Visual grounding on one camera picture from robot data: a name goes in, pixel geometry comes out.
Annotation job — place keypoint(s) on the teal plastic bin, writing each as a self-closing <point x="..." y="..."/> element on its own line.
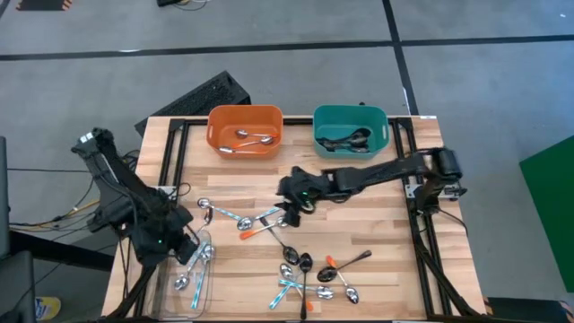
<point x="350" y="117"/>

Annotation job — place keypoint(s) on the yellow and blue floor item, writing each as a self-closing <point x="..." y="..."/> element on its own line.
<point x="47" y="308"/>

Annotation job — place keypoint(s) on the black aluminium table frame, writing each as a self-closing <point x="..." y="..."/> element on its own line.
<point x="296" y="121"/>

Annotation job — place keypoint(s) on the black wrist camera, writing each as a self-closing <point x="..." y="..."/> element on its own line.
<point x="158" y="249"/>
<point x="305" y="197"/>

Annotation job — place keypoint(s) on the black box with orange stripes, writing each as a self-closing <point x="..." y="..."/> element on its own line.
<point x="529" y="311"/>

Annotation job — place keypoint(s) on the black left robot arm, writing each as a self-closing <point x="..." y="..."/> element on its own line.
<point x="121" y="179"/>

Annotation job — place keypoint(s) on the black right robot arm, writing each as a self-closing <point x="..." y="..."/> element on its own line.
<point x="381" y="172"/>

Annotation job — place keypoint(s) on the black floor device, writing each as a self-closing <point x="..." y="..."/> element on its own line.
<point x="168" y="2"/>

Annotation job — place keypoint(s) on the green board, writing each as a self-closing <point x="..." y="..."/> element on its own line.
<point x="551" y="202"/>

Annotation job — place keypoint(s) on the orange plastic bin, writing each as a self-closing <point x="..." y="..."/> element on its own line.
<point x="244" y="117"/>

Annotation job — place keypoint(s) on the black perforated case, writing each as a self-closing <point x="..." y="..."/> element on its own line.
<point x="202" y="96"/>

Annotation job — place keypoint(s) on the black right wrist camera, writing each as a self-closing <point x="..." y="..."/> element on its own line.
<point x="305" y="197"/>

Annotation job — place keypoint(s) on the clear plastic tray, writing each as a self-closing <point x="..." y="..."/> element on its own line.
<point x="179" y="300"/>

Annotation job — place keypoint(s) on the black orange striped mat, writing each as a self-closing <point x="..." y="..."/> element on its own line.
<point x="42" y="4"/>

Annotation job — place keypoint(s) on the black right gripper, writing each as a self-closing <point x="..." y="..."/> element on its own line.
<point x="314" y="184"/>

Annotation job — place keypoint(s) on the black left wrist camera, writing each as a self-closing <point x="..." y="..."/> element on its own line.
<point x="158" y="249"/>

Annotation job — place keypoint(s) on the silver metal bracket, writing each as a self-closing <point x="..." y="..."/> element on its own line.
<point x="171" y="192"/>
<point x="411" y="190"/>

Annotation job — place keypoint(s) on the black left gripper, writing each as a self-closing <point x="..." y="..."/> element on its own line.
<point x="157" y="224"/>

